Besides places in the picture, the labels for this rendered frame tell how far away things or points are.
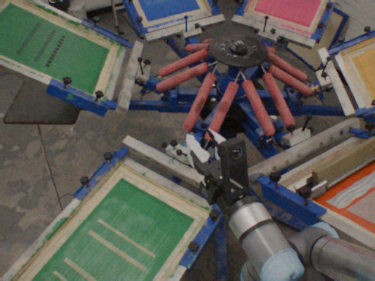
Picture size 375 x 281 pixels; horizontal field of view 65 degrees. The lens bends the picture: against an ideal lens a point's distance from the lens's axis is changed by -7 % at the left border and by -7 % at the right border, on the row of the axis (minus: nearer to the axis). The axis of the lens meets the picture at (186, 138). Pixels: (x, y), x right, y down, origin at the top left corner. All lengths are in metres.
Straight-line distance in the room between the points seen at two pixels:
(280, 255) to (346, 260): 0.12
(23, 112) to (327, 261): 1.78
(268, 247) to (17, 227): 2.36
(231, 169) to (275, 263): 0.18
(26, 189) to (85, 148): 0.62
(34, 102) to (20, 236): 1.11
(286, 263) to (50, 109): 1.66
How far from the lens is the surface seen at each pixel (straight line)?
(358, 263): 0.60
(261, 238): 0.57
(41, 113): 1.97
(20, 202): 2.85
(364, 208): 1.18
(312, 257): 0.68
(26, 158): 3.11
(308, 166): 1.38
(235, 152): 0.57
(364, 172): 1.38
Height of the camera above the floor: 2.20
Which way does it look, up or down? 49 degrees down
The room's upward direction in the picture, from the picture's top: straight up
